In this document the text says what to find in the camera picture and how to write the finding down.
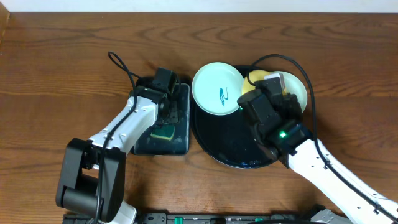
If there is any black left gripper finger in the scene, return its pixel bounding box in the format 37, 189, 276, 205
158, 98, 170, 124
169, 101, 178, 123

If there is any green yellow sponge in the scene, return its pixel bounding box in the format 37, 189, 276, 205
150, 124, 175, 141

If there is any pale green plate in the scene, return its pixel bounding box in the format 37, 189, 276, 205
192, 62, 244, 116
277, 71, 308, 113

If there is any yellow plate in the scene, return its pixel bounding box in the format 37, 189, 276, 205
241, 70, 278, 95

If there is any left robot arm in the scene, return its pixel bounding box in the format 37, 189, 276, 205
56, 86, 313, 223

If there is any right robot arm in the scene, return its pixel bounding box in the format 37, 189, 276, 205
266, 120, 397, 223

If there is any black rectangular water tray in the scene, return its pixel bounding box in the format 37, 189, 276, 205
131, 83, 190, 156

